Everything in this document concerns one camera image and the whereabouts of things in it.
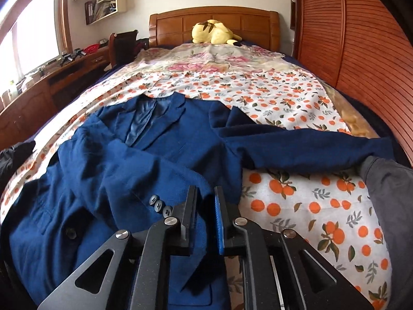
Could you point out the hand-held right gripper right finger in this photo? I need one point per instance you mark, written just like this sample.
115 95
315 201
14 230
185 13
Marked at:
221 222

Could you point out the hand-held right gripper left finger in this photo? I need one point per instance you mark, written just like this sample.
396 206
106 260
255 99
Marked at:
193 210

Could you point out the blue blazer jacket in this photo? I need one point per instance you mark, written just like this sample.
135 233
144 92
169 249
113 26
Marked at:
129 168

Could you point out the bed with floral sheet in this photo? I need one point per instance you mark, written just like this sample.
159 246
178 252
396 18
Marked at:
290 97

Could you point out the pink floral blanket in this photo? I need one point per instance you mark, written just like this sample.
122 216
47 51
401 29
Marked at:
206 61

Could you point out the tan blanket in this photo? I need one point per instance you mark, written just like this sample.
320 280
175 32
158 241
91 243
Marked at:
351 116

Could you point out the grey garment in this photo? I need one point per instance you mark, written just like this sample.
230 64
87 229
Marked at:
393 200

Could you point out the wooden chair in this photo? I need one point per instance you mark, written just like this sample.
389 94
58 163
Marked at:
124 48

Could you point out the yellow plush toy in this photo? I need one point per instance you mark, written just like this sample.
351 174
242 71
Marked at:
209 34

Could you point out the wooden headboard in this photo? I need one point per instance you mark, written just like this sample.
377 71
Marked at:
171 25

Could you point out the black cloth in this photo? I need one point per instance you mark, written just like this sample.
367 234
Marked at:
13 164

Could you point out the red desk object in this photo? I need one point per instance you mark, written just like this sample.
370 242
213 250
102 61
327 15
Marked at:
92 48

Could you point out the wooden desk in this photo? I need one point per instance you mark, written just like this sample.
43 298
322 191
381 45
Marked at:
25 109

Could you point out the black desk gadget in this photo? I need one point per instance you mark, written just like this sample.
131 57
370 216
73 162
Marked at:
72 55

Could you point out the wooden louvred wardrobe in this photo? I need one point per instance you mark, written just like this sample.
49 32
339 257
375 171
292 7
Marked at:
355 38

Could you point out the wooden framed window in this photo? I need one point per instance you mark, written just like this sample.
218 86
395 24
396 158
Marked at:
32 32

